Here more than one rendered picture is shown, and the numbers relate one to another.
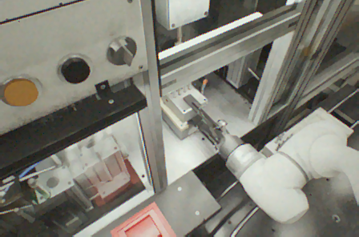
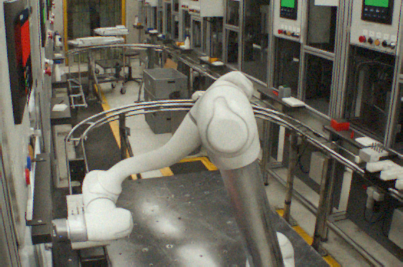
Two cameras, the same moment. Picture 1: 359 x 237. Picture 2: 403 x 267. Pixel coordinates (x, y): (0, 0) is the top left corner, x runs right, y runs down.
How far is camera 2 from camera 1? 0.91 m
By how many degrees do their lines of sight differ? 66
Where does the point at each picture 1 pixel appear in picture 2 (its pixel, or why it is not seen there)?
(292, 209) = (126, 214)
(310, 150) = (101, 184)
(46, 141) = (46, 175)
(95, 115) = (45, 163)
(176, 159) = not seen: outside the picture
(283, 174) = (103, 206)
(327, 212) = (138, 252)
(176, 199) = not seen: outside the picture
